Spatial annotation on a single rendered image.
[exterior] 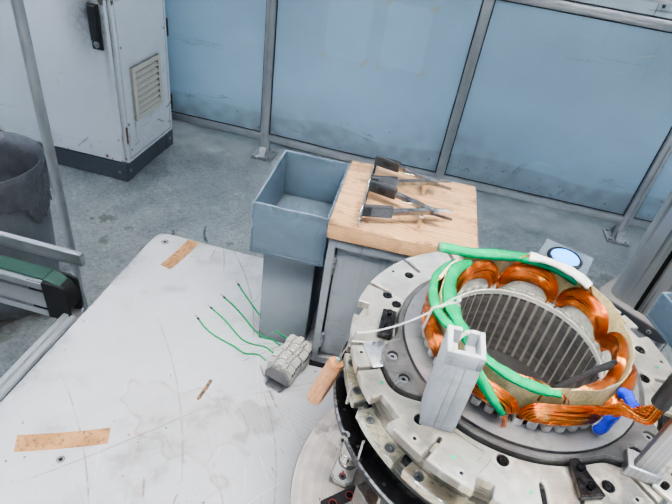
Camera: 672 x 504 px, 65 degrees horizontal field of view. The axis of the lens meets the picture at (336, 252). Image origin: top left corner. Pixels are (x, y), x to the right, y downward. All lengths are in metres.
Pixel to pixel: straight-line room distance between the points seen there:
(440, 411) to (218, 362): 0.51
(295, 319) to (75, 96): 2.09
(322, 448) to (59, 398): 0.38
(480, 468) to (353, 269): 0.38
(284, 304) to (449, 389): 0.48
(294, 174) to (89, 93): 1.95
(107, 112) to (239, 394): 2.04
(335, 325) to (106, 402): 0.35
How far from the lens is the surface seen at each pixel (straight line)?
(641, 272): 0.97
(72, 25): 2.65
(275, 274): 0.81
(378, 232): 0.69
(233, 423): 0.81
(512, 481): 0.45
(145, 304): 0.99
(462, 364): 0.40
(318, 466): 0.76
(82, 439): 0.83
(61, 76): 2.79
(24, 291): 1.15
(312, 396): 0.55
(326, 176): 0.86
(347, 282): 0.76
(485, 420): 0.47
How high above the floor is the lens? 1.45
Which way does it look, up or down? 37 degrees down
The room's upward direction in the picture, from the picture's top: 9 degrees clockwise
